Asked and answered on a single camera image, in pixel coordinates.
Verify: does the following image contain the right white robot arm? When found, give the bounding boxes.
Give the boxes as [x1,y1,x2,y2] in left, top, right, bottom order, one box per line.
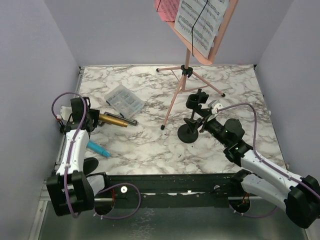
[198,108,320,229]

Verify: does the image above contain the pink sheet music page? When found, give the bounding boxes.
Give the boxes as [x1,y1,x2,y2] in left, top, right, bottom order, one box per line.
[154,0,180,22]

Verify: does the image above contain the pink music stand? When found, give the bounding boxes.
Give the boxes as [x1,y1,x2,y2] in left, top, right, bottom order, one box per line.
[153,0,238,130]

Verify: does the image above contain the gold microphone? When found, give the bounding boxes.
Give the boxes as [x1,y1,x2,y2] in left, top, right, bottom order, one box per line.
[98,114,128,127]

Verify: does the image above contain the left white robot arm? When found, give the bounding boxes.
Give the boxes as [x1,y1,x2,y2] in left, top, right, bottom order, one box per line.
[46,94,111,218]

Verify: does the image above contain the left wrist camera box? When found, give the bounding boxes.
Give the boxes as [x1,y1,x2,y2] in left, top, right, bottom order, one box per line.
[56,105,72,121]

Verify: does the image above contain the black mounting rail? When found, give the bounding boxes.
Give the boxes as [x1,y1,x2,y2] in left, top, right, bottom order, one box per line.
[95,173,246,211]

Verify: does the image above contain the black desktop mic stand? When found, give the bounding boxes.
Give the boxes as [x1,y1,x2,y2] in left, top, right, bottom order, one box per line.
[177,88,212,144]

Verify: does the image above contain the black round-base mic stand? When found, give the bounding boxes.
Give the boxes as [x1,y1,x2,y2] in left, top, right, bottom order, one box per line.
[58,119,100,178]

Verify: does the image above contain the blue microphone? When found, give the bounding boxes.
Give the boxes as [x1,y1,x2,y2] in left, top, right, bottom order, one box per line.
[86,140,111,158]

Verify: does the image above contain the white paper sheet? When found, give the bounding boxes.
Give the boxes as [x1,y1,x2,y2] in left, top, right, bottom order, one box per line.
[174,0,229,58]

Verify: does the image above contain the clear plastic compartment box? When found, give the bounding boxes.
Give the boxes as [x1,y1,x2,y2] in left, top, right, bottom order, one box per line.
[104,84,145,119]

